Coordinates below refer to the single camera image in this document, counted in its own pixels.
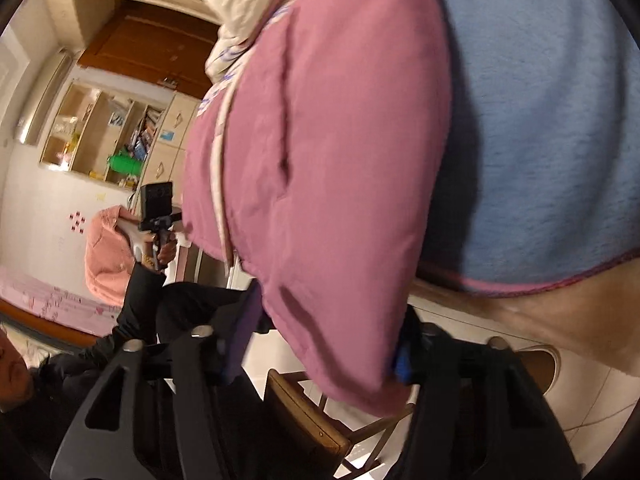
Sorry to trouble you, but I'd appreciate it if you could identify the brown wooden door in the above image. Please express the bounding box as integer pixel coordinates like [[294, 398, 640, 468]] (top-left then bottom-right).
[[75, 0, 221, 102]]

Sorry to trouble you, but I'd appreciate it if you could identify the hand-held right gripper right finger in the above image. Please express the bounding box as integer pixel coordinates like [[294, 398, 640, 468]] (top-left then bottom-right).
[[387, 307, 583, 480]]

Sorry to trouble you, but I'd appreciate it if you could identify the person's head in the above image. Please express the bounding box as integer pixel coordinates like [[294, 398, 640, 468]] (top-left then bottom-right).
[[0, 332, 34, 413]]

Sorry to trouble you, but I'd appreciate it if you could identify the wooden bed frame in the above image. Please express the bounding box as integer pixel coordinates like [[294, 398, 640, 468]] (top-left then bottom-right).
[[0, 297, 108, 349]]

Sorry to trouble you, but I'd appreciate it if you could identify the picture print on shelf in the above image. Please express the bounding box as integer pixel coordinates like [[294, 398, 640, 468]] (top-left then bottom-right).
[[107, 101, 131, 128]]

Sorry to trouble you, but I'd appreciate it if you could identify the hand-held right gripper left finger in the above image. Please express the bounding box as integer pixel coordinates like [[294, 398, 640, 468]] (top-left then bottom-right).
[[50, 280, 263, 480]]

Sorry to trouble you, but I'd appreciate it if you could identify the person's left hand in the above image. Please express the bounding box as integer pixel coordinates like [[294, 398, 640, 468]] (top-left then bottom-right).
[[150, 231, 179, 273]]

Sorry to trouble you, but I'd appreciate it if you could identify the white air conditioner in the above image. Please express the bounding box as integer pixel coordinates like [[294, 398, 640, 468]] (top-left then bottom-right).
[[15, 47, 74, 147]]

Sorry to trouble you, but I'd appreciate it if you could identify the blue fleece blanket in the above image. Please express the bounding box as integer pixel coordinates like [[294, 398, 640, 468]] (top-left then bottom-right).
[[415, 0, 640, 298]]

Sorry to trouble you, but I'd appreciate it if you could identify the brown shoe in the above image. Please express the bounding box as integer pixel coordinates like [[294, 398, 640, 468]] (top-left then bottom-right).
[[519, 344, 562, 397]]

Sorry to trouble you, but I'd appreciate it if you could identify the pink and white jacket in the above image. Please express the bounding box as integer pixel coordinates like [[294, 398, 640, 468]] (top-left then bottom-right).
[[182, 0, 453, 418]]

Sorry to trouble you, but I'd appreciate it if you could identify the pink rolled quilt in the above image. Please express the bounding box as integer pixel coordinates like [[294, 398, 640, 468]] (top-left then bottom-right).
[[84, 205, 151, 307]]

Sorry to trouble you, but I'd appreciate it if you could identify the light wood bookshelf cabinet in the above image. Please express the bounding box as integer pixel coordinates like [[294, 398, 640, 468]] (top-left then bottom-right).
[[39, 80, 193, 197]]

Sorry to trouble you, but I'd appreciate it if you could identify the wooden chair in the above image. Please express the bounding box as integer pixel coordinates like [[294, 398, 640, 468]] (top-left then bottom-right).
[[265, 367, 417, 477]]

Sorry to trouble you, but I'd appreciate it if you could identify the row of books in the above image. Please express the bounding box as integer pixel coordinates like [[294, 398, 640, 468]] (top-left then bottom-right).
[[127, 107, 162, 162]]

